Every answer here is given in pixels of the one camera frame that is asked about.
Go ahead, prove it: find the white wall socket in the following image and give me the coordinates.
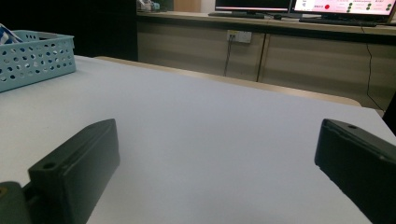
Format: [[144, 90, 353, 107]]
[[227, 30, 252, 44]]

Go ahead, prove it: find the small desk clutter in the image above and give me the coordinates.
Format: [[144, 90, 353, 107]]
[[136, 0, 162, 13]]

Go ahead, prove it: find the black keyboard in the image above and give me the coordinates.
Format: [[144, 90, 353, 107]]
[[207, 11, 266, 20], [298, 17, 378, 28]]

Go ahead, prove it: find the black socket cable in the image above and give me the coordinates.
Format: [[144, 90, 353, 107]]
[[223, 35, 233, 77]]

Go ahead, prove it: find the light blue plastic basket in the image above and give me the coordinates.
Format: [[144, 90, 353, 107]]
[[0, 30, 77, 93]]

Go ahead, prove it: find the thin black cable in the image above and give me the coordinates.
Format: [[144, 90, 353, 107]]
[[360, 25, 387, 112]]

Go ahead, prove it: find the bright screen monitor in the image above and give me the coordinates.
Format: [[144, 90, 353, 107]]
[[292, 0, 396, 17]]

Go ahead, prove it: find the beige cabinet desk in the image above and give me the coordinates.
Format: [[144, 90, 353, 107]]
[[136, 11, 396, 110]]

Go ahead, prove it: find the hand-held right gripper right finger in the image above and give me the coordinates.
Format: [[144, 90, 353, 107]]
[[314, 119, 396, 224]]

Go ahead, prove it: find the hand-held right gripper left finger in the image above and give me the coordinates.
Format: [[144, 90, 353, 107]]
[[22, 119, 120, 224]]

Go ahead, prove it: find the dark screen monitor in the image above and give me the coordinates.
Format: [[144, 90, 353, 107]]
[[214, 0, 292, 13]]

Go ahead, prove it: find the wooden table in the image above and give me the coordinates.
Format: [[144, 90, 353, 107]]
[[94, 55, 362, 107]]

